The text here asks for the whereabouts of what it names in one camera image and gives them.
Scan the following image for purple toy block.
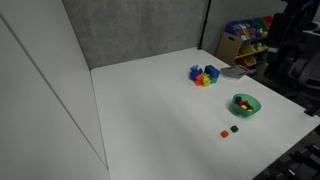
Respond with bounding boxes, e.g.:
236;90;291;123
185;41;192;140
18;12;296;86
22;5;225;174
189;68;203;82

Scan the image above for orange toy block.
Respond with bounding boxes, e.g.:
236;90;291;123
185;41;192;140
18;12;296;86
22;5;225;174
194;74;205;87

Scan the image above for yellow toy block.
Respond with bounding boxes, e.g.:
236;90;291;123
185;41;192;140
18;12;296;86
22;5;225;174
201;73;212;88

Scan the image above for large blue block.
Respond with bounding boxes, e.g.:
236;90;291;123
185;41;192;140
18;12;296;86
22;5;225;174
204;64;221;80

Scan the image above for green plastic bowl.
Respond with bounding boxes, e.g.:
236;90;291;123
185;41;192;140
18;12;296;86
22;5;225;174
231;93;262;118

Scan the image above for grey flat tray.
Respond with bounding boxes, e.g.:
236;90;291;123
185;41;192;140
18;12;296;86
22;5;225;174
220;65;250;81

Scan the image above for black vertical pole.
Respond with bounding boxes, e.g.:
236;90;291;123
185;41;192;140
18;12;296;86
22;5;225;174
197;0;212;51

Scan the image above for toy shelf with colourful bins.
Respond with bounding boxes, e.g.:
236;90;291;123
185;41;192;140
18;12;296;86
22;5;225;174
215;15;274;68

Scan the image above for black table clamp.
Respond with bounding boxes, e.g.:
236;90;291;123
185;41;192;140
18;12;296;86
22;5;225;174
303;103;320;118

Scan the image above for black equipment frame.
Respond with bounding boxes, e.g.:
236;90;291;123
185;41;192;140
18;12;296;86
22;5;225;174
253;129;320;180

